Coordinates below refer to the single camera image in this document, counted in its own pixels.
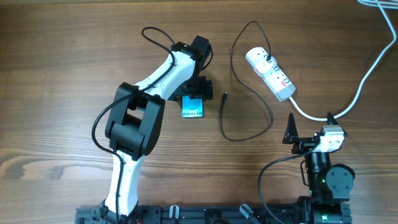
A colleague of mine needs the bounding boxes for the Galaxy S25 smartphone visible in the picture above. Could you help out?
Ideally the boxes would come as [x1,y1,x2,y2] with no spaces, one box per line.
[182,96,204,118]

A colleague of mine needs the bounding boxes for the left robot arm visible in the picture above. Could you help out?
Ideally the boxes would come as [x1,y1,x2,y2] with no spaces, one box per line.
[99,35,213,223]

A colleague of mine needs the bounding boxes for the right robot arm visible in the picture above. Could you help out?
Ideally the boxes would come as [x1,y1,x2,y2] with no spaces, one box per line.
[282,113,355,224]

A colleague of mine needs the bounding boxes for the white USB charger plug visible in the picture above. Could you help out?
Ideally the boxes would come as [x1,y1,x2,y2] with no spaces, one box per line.
[254,57,276,75]

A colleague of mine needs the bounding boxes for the white power strip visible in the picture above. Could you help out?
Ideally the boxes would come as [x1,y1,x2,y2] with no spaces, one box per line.
[246,47,296,101]

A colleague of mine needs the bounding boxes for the black right camera cable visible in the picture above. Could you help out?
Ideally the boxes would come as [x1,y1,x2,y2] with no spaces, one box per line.
[257,143,320,224]

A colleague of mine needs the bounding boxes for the black camera cable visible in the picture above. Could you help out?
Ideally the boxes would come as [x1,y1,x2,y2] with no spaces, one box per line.
[257,143,320,224]
[91,26,177,224]

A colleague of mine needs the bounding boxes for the black USB charging cable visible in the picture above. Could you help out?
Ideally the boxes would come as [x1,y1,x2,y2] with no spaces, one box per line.
[220,20,274,142]

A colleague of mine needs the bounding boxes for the black left camera cable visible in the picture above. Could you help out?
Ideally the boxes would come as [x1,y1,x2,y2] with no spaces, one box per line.
[91,26,177,224]

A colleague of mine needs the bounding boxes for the white power strip cord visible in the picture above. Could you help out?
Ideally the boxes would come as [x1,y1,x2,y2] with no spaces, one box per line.
[289,0,398,122]

